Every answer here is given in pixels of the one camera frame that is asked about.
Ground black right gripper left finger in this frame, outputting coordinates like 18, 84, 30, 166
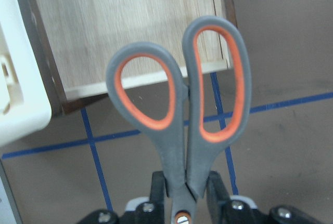
149, 171, 165, 224

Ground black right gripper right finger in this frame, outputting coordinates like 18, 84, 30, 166
206, 171, 231, 224

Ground grey orange scissors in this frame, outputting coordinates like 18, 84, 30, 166
106, 16, 252, 223

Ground light wooden drawer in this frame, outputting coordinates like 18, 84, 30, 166
18, 0, 237, 115

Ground white plastic tray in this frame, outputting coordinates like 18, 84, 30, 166
1, 0, 52, 146

